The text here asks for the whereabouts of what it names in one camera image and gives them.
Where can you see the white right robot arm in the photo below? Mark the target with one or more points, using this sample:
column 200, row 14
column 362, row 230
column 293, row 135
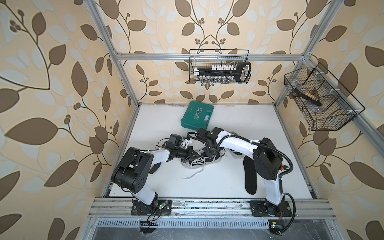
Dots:
column 260, row 159

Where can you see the wire basket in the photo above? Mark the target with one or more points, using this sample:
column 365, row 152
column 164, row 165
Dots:
column 207, row 57
column 339, row 107

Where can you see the black white sneaker with laces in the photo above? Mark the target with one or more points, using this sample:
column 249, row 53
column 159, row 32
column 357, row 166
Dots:
column 200, row 163

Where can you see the green plastic tool case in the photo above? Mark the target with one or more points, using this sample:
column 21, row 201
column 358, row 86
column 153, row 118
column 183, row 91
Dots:
column 197, row 116

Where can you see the black insole on table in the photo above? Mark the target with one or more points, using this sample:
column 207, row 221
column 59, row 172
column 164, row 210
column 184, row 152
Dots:
column 250, row 175

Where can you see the right wire basket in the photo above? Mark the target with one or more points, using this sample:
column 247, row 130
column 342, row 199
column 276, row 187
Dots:
column 339, row 107

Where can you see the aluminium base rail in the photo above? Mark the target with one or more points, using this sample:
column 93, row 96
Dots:
column 205, row 213

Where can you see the yellow black work glove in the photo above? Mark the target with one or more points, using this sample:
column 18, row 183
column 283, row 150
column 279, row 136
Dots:
column 154, row 168

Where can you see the back wire basket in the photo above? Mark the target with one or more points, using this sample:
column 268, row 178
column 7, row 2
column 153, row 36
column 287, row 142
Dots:
column 207, row 57

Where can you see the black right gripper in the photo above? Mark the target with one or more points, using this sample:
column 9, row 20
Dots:
column 206, row 151

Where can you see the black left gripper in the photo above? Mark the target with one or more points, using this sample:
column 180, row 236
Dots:
column 189, row 150

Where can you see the black socket bit holder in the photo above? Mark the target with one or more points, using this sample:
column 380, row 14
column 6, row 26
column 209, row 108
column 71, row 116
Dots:
column 237, row 73

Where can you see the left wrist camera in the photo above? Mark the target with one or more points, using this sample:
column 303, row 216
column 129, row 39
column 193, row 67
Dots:
column 177, row 141

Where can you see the brush in right basket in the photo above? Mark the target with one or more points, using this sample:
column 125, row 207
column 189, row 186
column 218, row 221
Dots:
column 306, row 99

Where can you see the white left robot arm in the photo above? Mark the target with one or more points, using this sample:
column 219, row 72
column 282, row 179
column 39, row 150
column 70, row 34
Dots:
column 132, row 172

